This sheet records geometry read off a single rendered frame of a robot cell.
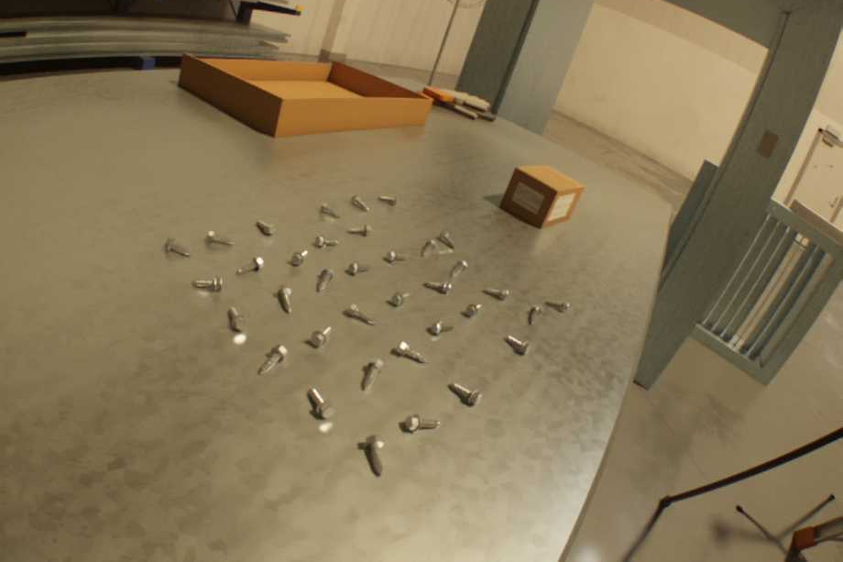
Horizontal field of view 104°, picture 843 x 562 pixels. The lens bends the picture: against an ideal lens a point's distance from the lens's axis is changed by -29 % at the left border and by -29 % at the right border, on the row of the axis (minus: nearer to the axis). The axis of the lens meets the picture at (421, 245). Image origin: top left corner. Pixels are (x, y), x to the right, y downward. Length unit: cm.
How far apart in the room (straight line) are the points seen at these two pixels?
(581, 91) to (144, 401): 963
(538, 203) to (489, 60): 115
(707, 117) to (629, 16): 248
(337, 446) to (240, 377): 7
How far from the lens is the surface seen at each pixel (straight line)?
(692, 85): 941
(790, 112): 159
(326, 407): 28
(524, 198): 68
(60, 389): 30
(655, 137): 941
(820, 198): 966
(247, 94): 73
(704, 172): 226
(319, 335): 32
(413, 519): 26
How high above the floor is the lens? 87
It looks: 27 degrees down
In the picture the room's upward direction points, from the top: 20 degrees clockwise
